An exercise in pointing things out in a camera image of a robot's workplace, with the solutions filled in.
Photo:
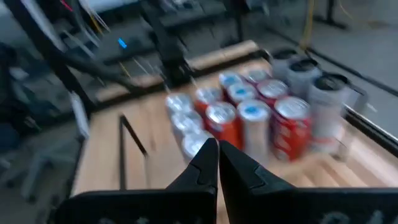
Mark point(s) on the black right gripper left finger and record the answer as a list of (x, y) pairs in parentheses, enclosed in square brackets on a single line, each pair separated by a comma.
[(186, 202)]

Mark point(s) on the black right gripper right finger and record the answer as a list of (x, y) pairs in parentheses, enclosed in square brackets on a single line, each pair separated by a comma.
[(280, 205)]

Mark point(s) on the black tripod stand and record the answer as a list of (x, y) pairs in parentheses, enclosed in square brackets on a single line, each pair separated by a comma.
[(330, 14)]

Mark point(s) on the wooden shelf with black frame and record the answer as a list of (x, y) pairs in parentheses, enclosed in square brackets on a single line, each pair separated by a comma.
[(122, 155)]

